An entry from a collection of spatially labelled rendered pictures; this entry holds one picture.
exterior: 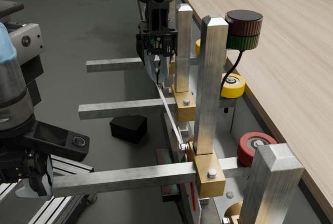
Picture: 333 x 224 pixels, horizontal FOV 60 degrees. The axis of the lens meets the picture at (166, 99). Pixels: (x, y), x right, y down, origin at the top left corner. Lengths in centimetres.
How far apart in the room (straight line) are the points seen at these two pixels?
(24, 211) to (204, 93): 111
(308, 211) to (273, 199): 37
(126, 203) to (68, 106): 102
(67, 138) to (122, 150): 135
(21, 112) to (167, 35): 29
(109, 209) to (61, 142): 112
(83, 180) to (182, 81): 37
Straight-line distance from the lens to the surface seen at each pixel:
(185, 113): 77
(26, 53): 98
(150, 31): 56
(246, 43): 49
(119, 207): 161
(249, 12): 51
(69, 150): 52
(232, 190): 90
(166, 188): 78
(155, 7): 55
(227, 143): 103
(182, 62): 77
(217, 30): 47
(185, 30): 73
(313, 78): 91
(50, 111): 233
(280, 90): 82
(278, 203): 35
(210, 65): 50
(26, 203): 149
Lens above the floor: 132
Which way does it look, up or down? 35 degrees down
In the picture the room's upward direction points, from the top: straight up
